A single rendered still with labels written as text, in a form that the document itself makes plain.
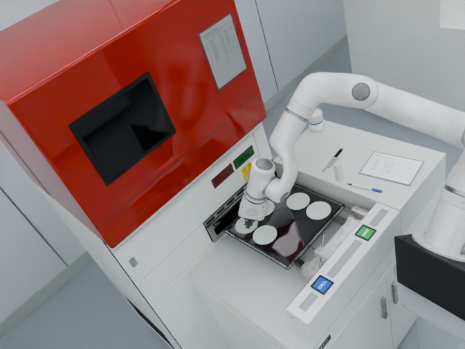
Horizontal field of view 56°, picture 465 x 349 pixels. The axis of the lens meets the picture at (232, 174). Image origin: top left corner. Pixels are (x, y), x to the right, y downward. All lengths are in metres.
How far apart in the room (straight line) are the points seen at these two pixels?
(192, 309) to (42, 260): 1.56
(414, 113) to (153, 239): 1.01
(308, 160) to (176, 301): 0.83
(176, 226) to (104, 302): 1.53
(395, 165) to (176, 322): 1.13
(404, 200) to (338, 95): 0.53
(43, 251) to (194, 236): 1.67
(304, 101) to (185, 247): 0.78
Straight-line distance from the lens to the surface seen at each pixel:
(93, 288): 3.30
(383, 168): 1.85
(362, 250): 1.59
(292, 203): 1.87
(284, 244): 1.73
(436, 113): 1.45
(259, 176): 1.49
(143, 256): 1.70
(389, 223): 1.66
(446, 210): 1.48
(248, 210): 1.64
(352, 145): 1.99
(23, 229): 3.17
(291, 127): 1.47
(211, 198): 1.80
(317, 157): 1.96
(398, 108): 1.44
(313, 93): 1.46
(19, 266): 3.28
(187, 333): 2.10
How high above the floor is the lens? 2.21
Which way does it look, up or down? 38 degrees down
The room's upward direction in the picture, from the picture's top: 21 degrees counter-clockwise
